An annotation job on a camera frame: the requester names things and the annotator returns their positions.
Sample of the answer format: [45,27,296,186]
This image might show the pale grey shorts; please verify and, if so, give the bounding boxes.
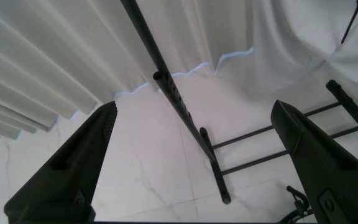
[214,0,358,134]

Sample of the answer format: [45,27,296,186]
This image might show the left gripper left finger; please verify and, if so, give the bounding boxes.
[4,101,118,223]

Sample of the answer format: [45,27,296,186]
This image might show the black cable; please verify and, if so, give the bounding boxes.
[278,185,314,224]

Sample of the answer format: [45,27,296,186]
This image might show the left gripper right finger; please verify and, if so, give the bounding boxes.
[270,99,358,223]

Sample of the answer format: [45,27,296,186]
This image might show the black clothes rack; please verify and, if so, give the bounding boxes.
[119,0,358,205]

